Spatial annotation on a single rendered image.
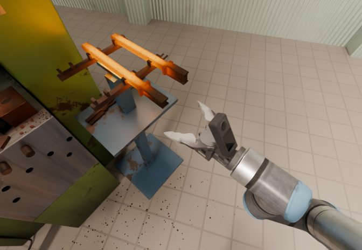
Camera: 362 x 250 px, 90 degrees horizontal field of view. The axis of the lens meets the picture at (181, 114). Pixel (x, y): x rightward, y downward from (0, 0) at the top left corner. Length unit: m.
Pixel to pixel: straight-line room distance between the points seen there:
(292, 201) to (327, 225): 0.10
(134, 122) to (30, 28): 0.51
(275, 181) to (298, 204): 0.06
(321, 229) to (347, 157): 1.58
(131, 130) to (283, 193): 0.61
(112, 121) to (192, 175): 0.86
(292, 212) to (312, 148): 1.51
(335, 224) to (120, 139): 0.71
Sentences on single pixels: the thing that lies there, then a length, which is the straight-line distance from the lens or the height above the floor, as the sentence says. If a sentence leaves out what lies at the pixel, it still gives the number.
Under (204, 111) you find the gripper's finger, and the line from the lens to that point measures 0.53.
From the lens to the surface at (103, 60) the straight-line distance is 0.74.
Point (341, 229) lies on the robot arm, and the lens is 0.53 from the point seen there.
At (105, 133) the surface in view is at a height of 0.76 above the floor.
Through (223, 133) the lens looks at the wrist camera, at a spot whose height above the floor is 1.09.
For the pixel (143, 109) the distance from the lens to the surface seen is 0.89.
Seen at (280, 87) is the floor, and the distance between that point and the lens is 2.31.
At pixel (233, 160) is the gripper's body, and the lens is 0.47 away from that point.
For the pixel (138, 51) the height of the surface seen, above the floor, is 1.03.
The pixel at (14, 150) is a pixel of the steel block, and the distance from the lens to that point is 0.84.
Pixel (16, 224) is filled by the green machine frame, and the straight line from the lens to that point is 1.55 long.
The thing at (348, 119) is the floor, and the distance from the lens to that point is 2.40.
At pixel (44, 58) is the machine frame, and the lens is 0.93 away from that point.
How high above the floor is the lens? 1.46
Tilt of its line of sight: 55 degrees down
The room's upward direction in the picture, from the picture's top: straight up
